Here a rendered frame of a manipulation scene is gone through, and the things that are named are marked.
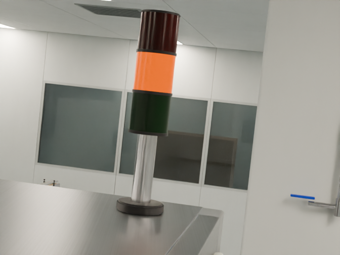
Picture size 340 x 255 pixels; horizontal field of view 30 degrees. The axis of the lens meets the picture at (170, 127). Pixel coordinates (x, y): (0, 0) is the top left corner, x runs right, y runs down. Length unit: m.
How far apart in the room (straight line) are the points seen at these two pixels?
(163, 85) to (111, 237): 0.21
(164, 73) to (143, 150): 0.10
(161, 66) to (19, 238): 0.28
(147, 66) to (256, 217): 1.49
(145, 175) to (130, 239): 0.15
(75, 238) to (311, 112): 1.62
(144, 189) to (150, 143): 0.06
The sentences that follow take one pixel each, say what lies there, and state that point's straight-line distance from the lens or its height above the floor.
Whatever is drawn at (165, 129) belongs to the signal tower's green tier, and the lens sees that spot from 0.78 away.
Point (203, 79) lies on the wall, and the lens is 8.78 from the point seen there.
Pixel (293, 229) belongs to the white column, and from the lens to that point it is 2.22.
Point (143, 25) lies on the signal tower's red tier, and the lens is 0.79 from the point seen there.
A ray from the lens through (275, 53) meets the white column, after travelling 2.19.
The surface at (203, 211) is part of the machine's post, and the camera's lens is 0.86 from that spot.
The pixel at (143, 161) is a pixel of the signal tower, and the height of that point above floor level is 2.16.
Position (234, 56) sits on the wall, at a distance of 8.76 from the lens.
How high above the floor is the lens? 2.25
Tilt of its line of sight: 3 degrees down
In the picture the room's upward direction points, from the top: 6 degrees clockwise
